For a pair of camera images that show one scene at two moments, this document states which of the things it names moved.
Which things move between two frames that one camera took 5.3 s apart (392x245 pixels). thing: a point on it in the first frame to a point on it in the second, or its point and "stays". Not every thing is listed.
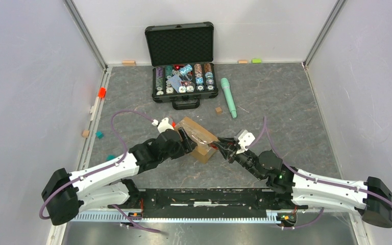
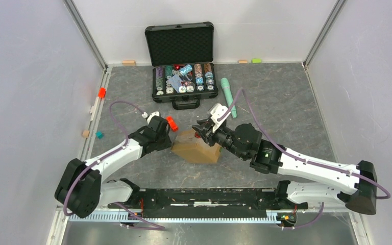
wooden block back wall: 128,63 stays
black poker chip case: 184,71 stays
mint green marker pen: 226,86 stays
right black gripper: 228,148 to 205,129
